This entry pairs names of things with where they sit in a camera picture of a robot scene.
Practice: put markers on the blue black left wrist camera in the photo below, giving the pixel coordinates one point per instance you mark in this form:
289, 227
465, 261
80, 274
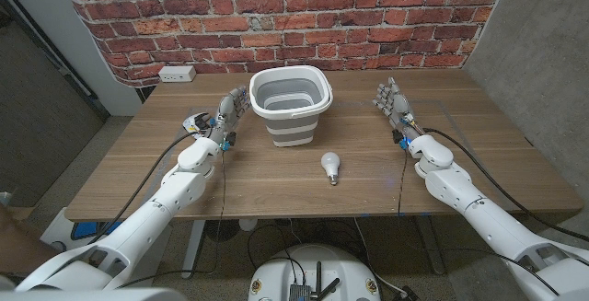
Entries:
227, 142

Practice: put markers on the white light bulb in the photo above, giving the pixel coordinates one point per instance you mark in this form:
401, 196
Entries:
330, 161

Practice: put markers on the white black wrist module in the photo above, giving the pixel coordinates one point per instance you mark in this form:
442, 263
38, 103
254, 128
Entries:
195, 123

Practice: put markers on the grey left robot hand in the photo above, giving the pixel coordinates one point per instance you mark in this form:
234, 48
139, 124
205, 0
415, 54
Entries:
232, 107

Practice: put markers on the blue black right wrist camera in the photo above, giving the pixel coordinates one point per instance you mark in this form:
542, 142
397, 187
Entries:
401, 141

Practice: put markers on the blue white floor item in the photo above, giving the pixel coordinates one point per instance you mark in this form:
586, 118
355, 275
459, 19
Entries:
83, 229

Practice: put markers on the brown rounded object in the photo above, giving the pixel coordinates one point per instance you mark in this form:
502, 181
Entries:
20, 246

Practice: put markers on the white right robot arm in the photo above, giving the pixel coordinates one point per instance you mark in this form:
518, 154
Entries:
488, 220

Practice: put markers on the red brick printed backdrop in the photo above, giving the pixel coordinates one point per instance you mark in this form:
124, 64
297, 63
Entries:
285, 15

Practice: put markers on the white power outlet box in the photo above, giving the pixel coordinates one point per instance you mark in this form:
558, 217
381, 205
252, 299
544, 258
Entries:
176, 74

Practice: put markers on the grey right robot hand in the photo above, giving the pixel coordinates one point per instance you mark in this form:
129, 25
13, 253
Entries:
399, 105

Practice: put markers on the white table leg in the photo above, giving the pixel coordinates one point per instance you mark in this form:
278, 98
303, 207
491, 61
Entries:
192, 250

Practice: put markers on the white grey collapsible bucket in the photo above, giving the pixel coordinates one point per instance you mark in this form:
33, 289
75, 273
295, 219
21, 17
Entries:
292, 128

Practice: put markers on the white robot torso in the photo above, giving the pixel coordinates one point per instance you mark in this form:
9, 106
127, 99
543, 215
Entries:
276, 273

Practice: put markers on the grey box with black antennas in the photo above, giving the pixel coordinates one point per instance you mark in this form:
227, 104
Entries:
301, 292

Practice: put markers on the dark grey table leg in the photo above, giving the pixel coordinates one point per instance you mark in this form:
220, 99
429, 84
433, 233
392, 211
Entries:
430, 246

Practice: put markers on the blue black wrist camera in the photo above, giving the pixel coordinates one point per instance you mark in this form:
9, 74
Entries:
401, 141
227, 142

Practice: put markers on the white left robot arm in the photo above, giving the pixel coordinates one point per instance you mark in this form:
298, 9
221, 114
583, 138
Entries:
152, 218

